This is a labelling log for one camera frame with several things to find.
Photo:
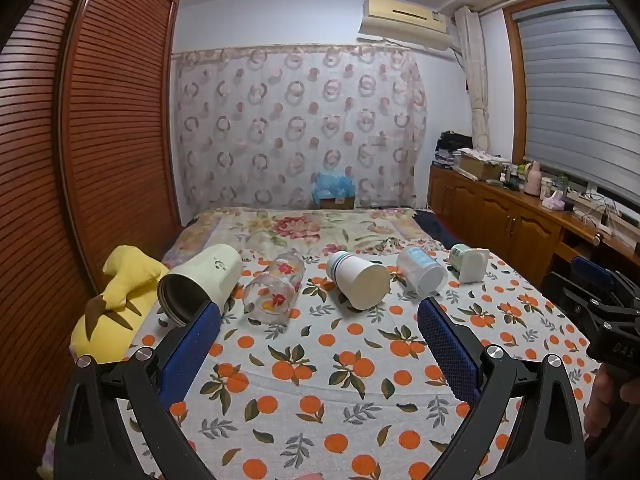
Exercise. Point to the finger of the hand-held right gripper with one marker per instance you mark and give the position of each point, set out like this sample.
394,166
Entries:
567,292
595,272

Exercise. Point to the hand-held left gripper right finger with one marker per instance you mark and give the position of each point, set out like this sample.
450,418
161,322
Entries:
448,355

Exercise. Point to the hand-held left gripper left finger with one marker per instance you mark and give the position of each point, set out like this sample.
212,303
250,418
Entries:
194,345

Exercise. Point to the cream steel-lined cup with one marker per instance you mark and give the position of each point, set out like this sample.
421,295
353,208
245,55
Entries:
210,270

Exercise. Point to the translucent plastic cup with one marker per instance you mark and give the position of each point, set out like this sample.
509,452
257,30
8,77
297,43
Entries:
422,270

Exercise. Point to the white and green cup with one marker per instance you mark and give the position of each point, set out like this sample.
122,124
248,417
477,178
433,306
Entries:
472,262

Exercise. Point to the floral print glass cup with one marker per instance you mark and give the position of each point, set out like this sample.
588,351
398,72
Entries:
272,290

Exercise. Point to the white striped paper cup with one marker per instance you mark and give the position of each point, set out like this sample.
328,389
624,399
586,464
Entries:
361,282

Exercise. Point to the person's right hand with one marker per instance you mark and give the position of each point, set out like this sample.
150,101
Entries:
602,400

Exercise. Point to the white power strip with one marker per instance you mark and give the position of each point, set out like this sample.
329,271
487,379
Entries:
592,204

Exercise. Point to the yellow plush toy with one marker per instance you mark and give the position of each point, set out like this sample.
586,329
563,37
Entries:
122,285

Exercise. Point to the wooden cabinet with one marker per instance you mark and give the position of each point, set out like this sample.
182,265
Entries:
500,220

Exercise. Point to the pink bottle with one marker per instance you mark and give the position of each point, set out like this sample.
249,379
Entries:
531,180

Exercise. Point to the orange fruit print blanket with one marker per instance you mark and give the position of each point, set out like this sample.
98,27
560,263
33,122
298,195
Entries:
325,360

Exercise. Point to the large cardboard box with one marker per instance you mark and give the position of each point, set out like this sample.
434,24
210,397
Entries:
477,166

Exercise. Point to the floral bed cover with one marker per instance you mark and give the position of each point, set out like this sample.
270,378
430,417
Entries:
300,227

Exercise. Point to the grey window blind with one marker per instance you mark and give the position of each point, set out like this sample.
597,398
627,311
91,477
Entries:
575,95

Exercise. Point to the pile of folded clothes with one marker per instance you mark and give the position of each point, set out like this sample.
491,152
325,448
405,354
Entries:
450,150

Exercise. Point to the small cardboard box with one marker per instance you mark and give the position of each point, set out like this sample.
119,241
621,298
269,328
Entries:
336,203

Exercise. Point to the blue plastic bag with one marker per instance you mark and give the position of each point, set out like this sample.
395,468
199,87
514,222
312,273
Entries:
334,185

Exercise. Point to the white lace curtain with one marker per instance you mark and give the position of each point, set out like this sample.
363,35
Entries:
477,75

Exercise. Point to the brown louvered wardrobe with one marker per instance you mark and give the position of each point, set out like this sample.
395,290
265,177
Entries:
100,135

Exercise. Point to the wall air conditioner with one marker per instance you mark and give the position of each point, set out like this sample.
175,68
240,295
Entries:
405,20

